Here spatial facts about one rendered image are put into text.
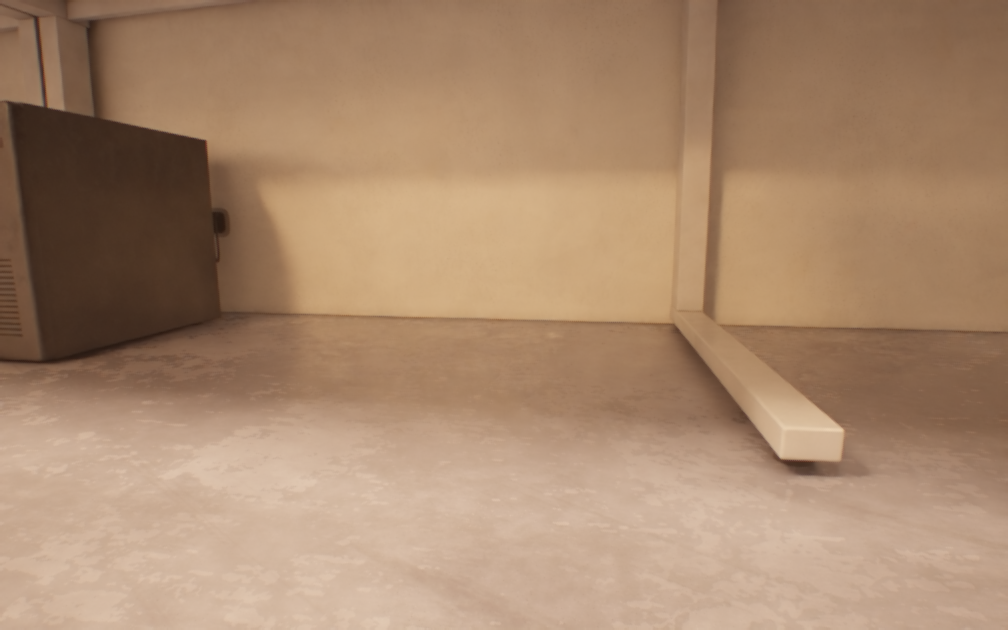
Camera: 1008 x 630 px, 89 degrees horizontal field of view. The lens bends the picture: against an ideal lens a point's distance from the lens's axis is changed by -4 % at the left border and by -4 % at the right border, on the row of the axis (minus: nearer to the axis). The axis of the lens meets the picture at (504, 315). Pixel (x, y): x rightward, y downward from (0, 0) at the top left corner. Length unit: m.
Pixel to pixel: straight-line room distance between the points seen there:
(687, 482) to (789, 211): 0.84
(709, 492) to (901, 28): 1.07
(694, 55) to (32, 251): 1.14
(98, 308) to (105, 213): 0.17
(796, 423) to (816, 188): 0.80
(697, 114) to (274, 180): 0.94
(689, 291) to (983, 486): 0.63
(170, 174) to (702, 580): 1.16
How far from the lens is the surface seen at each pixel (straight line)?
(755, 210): 1.22
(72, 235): 1.11
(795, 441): 0.51
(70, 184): 1.11
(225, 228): 1.47
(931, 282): 1.36
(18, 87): 1.92
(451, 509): 0.43
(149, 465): 0.59
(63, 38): 1.68
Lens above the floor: 0.21
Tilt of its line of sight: 10 degrees down
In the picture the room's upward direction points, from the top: straight up
